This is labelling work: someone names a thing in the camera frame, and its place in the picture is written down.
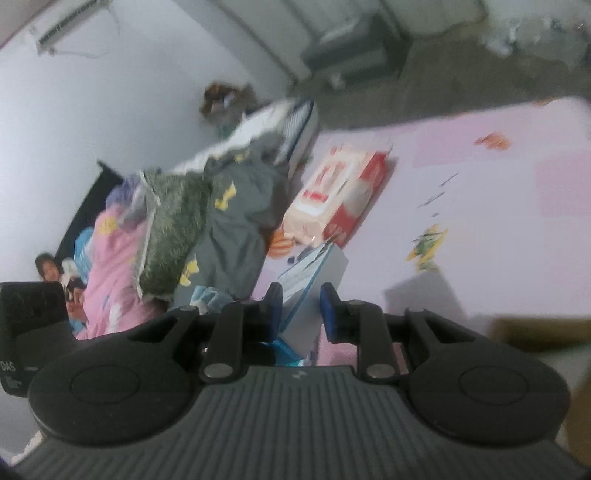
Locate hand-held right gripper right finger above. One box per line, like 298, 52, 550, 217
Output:
321, 282, 467, 382

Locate red white wet wipes pack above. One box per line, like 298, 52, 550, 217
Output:
283, 143, 393, 245

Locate green floral pillow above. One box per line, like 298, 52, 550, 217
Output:
136, 168, 214, 303

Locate grey blanket with yellow print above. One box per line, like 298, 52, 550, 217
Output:
180, 134, 293, 301

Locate white box with blue stripes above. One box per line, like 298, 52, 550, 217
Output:
276, 244, 349, 357

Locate white wall air conditioner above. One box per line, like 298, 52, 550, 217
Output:
30, 0, 114, 56

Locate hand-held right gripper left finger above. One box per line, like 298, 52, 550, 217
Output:
127, 282, 283, 382

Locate pink printed blanket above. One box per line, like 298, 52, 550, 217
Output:
74, 205, 174, 340

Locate person in background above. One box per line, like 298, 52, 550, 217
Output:
34, 251, 63, 283

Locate brown plush toy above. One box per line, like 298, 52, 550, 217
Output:
199, 82, 258, 134

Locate black headboard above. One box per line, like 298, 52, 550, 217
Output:
54, 161, 123, 261

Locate grey storage cabinet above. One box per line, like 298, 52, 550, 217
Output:
301, 14, 402, 88

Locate pink printed bed sheet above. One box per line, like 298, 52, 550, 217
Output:
265, 96, 591, 367

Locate white blue striped pillow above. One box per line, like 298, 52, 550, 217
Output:
173, 98, 320, 174

